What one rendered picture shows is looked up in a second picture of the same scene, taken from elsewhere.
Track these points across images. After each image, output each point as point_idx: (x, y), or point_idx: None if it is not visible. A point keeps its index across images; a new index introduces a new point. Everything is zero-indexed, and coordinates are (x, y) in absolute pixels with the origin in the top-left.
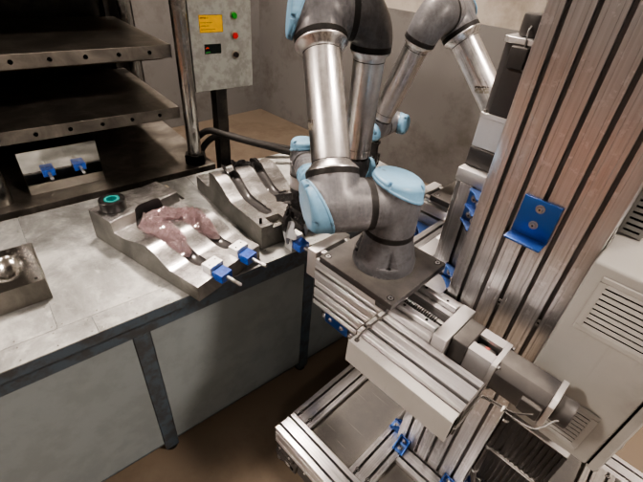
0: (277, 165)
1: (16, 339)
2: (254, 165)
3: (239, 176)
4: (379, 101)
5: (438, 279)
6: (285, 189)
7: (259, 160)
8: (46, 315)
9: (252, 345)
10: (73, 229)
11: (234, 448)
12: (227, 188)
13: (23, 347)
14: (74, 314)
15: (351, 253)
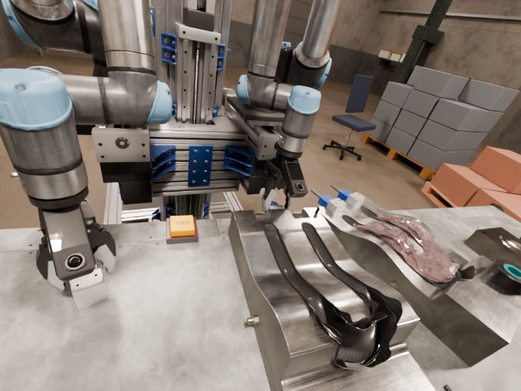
0: (273, 307)
1: (454, 221)
2: (329, 302)
3: (354, 289)
4: (150, 36)
5: (216, 119)
6: (267, 264)
7: (312, 344)
8: (453, 230)
9: None
10: None
11: None
12: (368, 276)
13: (446, 216)
14: (436, 225)
15: (277, 112)
